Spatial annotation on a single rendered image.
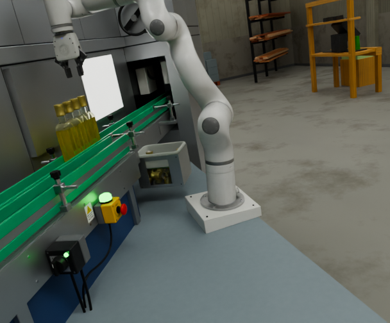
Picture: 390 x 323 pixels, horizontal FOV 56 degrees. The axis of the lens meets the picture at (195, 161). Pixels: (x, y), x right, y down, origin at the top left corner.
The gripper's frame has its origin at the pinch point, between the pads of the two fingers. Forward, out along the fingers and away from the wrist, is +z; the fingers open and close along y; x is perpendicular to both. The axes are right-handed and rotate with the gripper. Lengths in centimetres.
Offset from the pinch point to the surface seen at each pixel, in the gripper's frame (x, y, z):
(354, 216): 129, 123, 144
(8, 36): -14.3, -14.5, -17.4
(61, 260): -68, 22, 45
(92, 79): 36.3, -12.9, 6.4
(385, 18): 900, 320, 31
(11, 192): -51, -2, 31
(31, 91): -14.6, -11.6, 4.0
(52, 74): 2.0, -11.9, -0.6
